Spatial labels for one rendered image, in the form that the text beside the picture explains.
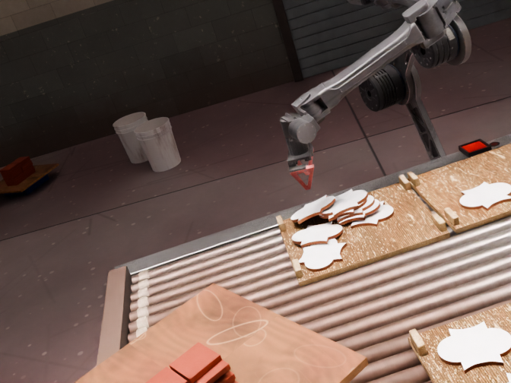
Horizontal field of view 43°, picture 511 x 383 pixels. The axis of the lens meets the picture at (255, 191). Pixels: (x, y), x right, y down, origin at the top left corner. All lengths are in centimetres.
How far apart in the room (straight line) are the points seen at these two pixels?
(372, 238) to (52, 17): 526
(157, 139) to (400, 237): 370
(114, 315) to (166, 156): 357
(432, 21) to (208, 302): 92
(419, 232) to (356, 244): 17
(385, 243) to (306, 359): 56
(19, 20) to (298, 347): 574
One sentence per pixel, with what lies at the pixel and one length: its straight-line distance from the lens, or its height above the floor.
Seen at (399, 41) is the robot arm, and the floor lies 138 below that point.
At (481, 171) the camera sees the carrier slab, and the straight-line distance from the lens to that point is 200.
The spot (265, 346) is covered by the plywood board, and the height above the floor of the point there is 104.
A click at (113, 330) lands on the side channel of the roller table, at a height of 95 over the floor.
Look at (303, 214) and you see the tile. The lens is 189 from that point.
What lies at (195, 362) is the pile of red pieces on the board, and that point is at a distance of 116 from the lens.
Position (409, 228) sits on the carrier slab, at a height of 94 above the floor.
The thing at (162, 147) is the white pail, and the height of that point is 20.
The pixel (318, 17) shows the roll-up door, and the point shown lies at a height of 54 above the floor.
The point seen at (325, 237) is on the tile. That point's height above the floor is 96.
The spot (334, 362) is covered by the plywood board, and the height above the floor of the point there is 104.
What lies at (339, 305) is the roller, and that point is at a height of 92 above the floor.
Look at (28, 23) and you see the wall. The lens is 673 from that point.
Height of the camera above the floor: 187
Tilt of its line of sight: 25 degrees down
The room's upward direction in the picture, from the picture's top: 18 degrees counter-clockwise
